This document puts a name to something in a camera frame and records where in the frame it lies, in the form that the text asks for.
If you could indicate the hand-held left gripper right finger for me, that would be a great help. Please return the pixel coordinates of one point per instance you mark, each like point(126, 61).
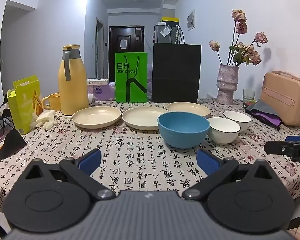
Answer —
point(207, 162)

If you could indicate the dried pink roses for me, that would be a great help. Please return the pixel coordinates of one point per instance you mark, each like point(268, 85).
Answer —
point(240, 27)

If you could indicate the grey refrigerator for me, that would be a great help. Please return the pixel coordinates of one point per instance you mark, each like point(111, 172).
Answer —
point(158, 36)

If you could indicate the red black small box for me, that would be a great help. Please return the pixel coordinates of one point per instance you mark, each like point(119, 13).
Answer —
point(246, 105)

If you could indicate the grey interior door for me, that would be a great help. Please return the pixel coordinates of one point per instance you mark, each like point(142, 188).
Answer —
point(100, 47)

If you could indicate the purple tissue pack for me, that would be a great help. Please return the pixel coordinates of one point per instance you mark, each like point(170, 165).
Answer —
point(101, 92)

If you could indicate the yellow black box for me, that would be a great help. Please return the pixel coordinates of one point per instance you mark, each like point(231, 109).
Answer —
point(170, 19)

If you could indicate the black flat tool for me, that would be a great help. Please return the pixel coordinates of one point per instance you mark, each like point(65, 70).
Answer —
point(12, 140)

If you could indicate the green paper bag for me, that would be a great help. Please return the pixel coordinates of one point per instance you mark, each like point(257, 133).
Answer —
point(130, 90)

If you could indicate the calligraphy print tablecloth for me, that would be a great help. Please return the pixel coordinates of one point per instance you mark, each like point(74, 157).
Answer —
point(140, 152)

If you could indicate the yellow thermos jug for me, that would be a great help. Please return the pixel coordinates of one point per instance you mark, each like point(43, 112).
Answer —
point(72, 92)

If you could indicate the clear drinking glass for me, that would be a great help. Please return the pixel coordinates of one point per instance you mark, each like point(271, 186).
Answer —
point(248, 95)

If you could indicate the clear plastic packet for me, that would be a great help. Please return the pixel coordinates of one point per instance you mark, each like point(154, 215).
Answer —
point(165, 31)

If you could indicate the black paper bag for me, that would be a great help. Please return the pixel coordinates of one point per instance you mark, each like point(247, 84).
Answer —
point(176, 75)

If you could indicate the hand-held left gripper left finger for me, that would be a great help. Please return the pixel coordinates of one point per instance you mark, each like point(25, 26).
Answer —
point(91, 161)

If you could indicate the white bowl black rim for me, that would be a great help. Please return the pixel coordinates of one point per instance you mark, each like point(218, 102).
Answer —
point(222, 133)
point(236, 116)

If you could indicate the white rubber gloves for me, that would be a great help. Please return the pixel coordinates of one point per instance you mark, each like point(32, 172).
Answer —
point(43, 120)

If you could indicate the grey purple pouch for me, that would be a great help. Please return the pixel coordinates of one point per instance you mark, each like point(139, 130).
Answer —
point(265, 110)

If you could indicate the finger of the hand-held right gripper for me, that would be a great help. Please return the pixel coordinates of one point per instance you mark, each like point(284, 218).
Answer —
point(277, 147)
point(298, 139)

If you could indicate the dark entrance door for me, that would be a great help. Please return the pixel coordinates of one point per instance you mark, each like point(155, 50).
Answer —
point(115, 45)

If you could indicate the yellow-green snack box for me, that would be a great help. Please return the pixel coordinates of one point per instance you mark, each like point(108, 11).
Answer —
point(22, 105)

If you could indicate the blue bowl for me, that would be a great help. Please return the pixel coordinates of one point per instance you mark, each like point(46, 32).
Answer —
point(182, 135)

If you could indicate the pink hard case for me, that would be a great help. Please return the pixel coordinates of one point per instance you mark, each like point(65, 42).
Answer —
point(285, 100)

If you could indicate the cream plate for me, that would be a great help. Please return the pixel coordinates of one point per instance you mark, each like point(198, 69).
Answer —
point(96, 117)
point(140, 118)
point(187, 107)

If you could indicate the flat white box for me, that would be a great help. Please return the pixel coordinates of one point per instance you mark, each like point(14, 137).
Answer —
point(97, 81)

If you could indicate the yellow mug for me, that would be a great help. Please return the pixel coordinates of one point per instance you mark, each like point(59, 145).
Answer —
point(53, 102)

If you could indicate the framed wall picture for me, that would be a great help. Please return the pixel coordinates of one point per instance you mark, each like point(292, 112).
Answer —
point(191, 21)

